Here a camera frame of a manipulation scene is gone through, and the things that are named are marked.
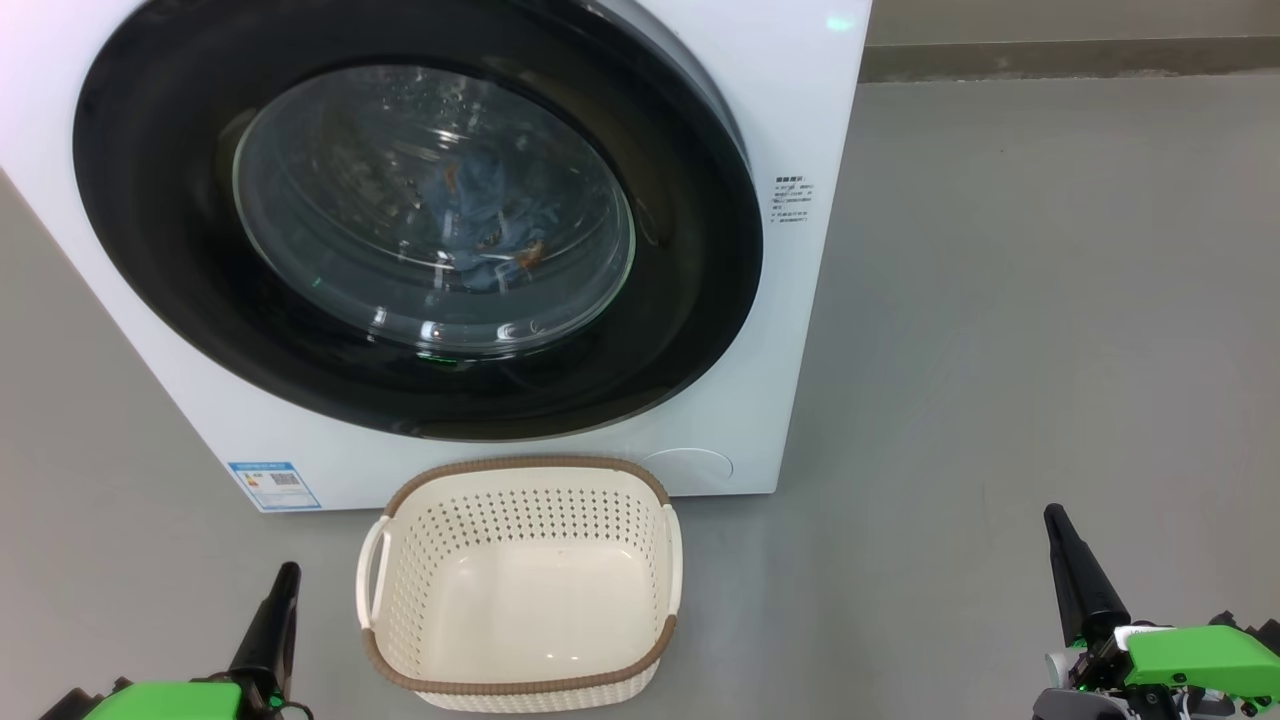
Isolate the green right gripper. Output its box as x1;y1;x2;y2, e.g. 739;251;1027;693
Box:
1035;503;1280;720

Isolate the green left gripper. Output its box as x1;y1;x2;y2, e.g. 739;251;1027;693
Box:
40;562;302;720

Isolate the dark washing machine door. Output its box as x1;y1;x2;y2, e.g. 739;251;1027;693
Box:
72;0;765;443

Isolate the blue garment with orange print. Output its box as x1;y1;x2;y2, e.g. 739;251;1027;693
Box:
422;150;563;251

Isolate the steel perforated washer drum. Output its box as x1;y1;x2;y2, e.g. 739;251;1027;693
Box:
235;65;636;356

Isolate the white front-load washing machine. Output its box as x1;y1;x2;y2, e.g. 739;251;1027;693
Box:
0;0;873;514

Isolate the blue energy label sticker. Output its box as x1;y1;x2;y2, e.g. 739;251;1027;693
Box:
228;461;323;512

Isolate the cream perforated laundry basket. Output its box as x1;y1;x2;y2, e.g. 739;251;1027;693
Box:
355;456;684;713

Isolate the round white filter cover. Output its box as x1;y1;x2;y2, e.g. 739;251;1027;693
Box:
640;447;734;496

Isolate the small black text label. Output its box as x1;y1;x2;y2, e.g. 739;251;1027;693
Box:
770;177;816;227

